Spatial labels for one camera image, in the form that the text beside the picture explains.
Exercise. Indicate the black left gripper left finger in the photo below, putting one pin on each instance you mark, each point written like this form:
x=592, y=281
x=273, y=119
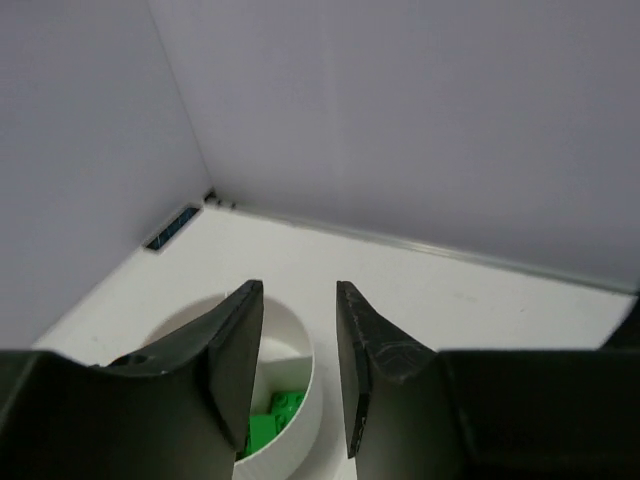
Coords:
x=175, y=409

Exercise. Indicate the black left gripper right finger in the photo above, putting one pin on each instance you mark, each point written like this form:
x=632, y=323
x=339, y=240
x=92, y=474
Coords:
x=414, y=413

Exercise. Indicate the green arch lego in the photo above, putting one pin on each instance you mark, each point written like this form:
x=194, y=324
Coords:
x=262, y=430

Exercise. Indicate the green square lego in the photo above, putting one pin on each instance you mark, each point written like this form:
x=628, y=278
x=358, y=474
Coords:
x=284, y=406

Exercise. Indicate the white round divided container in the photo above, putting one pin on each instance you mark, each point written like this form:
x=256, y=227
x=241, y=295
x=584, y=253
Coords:
x=286, y=362

